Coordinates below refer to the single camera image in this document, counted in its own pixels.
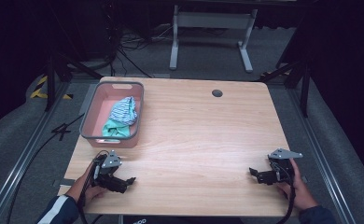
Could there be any person's left hand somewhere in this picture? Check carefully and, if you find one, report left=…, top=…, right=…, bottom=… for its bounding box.
left=65, top=161, right=109, bottom=203

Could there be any yellow black hazard tape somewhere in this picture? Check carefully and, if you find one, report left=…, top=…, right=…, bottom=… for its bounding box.
left=29, top=75, right=74, bottom=101

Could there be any aluminium floor rail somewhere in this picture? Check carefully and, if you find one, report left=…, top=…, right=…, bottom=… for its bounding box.
left=286, top=88, right=358, bottom=224
left=0, top=81, right=101, bottom=224

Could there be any blue white striped cloth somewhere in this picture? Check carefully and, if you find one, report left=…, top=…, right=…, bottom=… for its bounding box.
left=108, top=95, right=139, bottom=127

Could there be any grey metal desk frame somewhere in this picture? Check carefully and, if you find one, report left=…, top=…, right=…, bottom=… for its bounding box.
left=169, top=4, right=259, bottom=74

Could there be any pink basket with grey rim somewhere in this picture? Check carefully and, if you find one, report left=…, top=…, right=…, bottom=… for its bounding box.
left=79, top=80, right=145, bottom=149

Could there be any teal green cloth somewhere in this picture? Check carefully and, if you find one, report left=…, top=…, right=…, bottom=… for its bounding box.
left=101, top=119, right=132, bottom=138

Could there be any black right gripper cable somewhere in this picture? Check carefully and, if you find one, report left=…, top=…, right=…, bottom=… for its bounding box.
left=275, top=178, right=298, bottom=224

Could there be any bundle of floor cables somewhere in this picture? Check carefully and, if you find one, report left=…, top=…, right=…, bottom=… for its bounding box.
left=107, top=24, right=174, bottom=78

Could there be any person's right hand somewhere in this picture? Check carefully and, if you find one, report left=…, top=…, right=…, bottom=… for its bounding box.
left=276, top=158, right=320, bottom=213

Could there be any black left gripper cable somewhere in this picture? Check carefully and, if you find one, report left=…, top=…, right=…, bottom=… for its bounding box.
left=77, top=150, right=110, bottom=224

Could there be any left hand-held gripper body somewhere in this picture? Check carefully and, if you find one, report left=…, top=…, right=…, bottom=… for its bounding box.
left=91, top=149, right=128, bottom=194

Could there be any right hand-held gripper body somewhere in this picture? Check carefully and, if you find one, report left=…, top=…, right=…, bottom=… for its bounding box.
left=263, top=147, right=304, bottom=186

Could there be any black floor cable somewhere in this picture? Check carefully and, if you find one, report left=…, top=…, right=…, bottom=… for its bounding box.
left=6, top=112, right=87, bottom=224

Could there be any black metal stand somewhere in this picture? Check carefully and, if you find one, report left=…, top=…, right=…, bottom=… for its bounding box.
left=259, top=59, right=313, bottom=119
left=44, top=50, right=104, bottom=113

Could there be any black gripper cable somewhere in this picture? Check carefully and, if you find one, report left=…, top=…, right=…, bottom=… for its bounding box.
left=275, top=178, right=298, bottom=224
left=77, top=150, right=110, bottom=224

